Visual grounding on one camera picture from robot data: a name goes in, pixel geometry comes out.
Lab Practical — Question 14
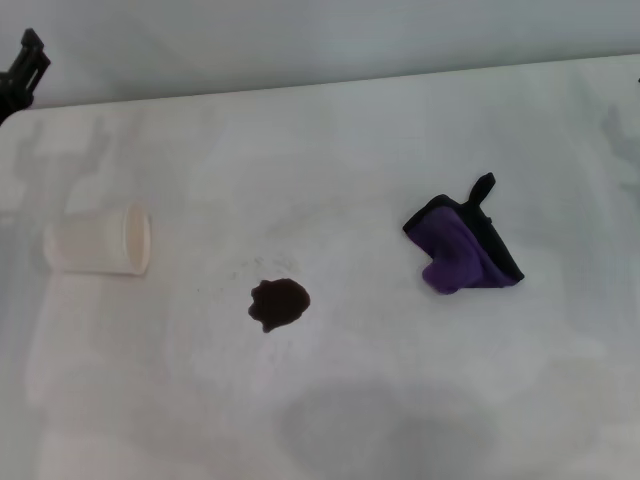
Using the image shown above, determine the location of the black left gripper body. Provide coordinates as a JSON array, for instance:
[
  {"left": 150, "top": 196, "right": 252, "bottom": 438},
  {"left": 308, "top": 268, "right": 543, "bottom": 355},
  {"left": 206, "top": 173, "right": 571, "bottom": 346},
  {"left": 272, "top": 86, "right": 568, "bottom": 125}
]
[{"left": 0, "top": 69, "right": 24, "bottom": 126}]

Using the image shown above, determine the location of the white paper cup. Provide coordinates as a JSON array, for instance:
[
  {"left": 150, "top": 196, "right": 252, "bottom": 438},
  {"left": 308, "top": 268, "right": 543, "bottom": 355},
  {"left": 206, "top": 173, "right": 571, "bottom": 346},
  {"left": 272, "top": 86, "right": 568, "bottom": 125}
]
[{"left": 43, "top": 202, "right": 152, "bottom": 277}]

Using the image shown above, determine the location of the purple rag with black trim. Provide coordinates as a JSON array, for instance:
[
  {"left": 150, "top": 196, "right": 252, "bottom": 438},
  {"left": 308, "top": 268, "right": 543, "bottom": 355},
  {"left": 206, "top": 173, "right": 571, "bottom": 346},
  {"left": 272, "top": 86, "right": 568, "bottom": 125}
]
[{"left": 402, "top": 172, "right": 526, "bottom": 295}]

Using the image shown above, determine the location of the black water stain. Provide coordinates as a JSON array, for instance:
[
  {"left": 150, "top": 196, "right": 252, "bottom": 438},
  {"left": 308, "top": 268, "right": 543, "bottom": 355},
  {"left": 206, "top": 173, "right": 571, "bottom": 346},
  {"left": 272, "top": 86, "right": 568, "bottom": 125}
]
[{"left": 246, "top": 278, "right": 312, "bottom": 336}]

